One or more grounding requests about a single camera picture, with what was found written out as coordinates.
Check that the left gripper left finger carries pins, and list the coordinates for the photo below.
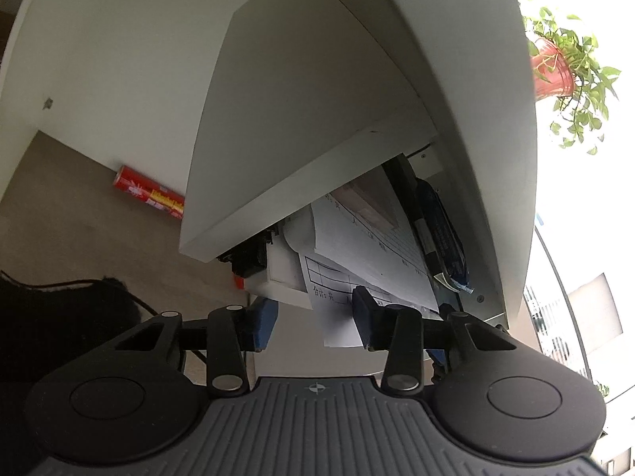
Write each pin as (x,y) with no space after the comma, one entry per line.
(232,332)

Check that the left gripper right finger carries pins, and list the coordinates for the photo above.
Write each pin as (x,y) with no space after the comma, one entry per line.
(396,329)

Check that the white black small box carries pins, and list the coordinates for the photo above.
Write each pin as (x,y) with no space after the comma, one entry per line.
(429,249)

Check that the printed form paper stack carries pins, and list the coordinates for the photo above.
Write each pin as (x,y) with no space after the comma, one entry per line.
(358,235)

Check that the blue wet wipes pack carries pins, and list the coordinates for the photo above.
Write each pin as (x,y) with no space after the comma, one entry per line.
(452,262)

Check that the red cylindrical can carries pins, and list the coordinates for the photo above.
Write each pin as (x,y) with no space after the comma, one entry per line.
(149,192)

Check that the potted green plant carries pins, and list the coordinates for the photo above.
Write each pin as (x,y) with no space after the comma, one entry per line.
(567,73)

